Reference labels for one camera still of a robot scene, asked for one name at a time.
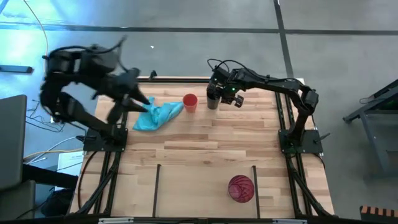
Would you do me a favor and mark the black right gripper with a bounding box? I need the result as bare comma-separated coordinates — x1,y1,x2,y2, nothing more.
206,67,245,108

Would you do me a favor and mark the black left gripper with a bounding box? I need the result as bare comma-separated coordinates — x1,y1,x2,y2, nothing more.
93,68,152,124

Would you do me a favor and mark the black cup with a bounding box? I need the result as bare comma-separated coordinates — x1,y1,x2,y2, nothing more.
206,93,222,110

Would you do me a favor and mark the small orange cup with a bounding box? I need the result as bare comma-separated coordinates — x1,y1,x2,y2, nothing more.
182,93,198,113

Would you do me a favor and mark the large dark red cup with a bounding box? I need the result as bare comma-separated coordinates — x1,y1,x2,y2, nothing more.
228,174,256,204

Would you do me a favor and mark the teal cloth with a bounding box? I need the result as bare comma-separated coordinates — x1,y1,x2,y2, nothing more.
132,95,185,132

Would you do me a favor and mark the white paper sheet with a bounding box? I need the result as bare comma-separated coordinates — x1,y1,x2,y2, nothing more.
57,151,85,177

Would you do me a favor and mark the black flat floor bar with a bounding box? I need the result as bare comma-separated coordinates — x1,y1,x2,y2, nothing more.
0,64,34,75

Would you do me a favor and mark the black bag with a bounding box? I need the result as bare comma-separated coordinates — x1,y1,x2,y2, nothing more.
40,188,75,218

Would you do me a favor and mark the grey metal cart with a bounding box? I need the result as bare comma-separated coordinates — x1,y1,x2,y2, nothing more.
343,79,398,181

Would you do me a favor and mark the orange black striped object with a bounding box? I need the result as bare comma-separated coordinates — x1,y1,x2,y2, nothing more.
359,205,398,222

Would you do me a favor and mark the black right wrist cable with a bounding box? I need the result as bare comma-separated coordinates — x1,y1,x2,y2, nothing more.
206,58,249,75

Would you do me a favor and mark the black aluminium table frame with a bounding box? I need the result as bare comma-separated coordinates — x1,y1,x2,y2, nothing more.
67,77,335,218

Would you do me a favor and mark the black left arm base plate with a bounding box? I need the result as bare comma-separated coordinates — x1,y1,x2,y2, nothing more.
76,126,129,152

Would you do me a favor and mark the black cable bundle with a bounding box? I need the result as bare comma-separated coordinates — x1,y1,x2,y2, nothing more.
287,155,332,217
76,151,122,216

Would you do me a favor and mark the grey floor cable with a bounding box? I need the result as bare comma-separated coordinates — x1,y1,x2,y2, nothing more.
26,136,77,165

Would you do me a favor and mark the yellow cable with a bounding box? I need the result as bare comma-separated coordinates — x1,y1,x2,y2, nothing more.
22,0,50,57
23,148,84,160

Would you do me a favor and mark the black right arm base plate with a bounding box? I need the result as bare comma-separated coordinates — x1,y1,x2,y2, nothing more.
278,129,331,154

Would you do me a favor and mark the white bracket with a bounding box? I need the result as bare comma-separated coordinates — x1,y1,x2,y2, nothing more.
98,217,134,224
272,218,308,224

